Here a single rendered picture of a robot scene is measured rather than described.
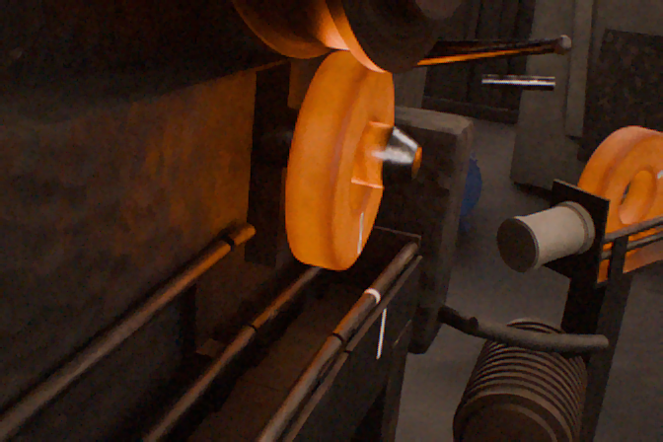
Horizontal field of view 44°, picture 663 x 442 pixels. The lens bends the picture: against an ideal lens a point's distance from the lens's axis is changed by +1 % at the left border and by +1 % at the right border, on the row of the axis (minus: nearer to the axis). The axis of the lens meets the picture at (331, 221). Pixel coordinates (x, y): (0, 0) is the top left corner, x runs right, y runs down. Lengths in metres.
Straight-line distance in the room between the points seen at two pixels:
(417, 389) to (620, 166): 1.05
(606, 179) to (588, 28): 2.33
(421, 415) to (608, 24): 1.89
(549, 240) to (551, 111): 2.47
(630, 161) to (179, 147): 0.60
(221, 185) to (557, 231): 0.45
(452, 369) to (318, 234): 1.49
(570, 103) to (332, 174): 2.81
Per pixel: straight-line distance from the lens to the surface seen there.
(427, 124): 0.77
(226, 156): 0.54
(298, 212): 0.52
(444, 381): 1.94
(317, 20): 0.46
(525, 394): 0.89
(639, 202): 1.04
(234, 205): 0.57
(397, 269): 0.66
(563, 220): 0.91
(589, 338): 0.96
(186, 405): 0.50
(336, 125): 0.51
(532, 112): 3.37
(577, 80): 3.27
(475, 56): 0.64
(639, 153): 0.97
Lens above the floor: 0.97
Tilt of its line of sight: 20 degrees down
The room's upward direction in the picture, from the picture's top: 6 degrees clockwise
